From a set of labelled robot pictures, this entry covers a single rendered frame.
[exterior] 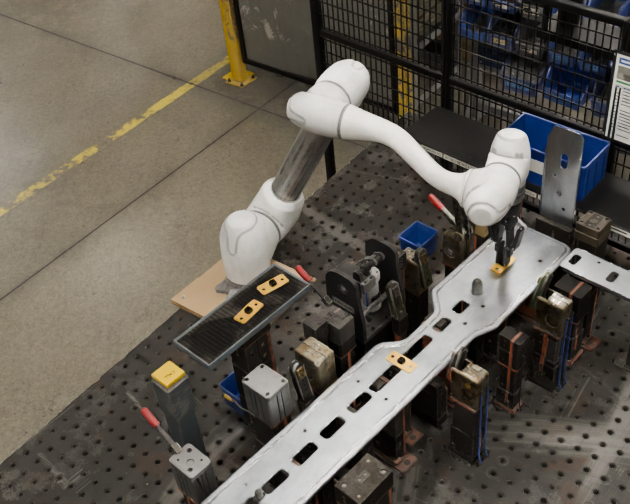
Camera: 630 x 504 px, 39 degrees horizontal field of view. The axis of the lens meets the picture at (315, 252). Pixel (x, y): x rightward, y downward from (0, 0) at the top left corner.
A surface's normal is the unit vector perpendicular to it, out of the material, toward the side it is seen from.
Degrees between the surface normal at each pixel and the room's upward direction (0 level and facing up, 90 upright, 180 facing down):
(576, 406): 0
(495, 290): 0
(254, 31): 90
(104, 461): 0
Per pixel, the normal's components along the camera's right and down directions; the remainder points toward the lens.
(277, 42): -0.61, 0.58
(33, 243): -0.09, -0.75
